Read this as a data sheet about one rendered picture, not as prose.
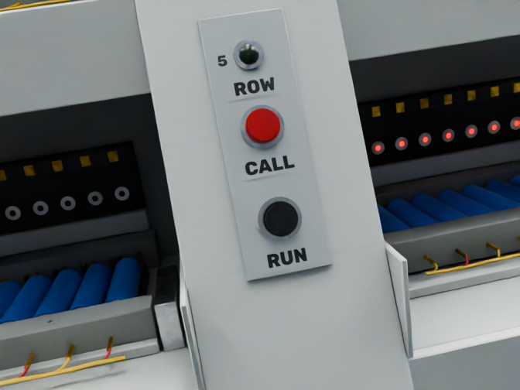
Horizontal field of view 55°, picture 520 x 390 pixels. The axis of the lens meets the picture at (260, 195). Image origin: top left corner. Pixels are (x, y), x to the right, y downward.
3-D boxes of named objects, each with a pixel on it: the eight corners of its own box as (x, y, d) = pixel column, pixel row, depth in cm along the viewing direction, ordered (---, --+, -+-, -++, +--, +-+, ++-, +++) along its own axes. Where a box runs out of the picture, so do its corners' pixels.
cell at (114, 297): (144, 278, 36) (136, 323, 30) (118, 283, 36) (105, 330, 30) (138, 254, 36) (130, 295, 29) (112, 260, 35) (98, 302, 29)
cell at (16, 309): (56, 295, 35) (30, 346, 29) (29, 301, 35) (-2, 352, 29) (49, 271, 35) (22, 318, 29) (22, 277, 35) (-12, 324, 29)
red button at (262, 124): (283, 139, 23) (277, 104, 23) (248, 145, 23) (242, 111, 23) (280, 142, 24) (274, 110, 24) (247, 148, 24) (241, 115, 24)
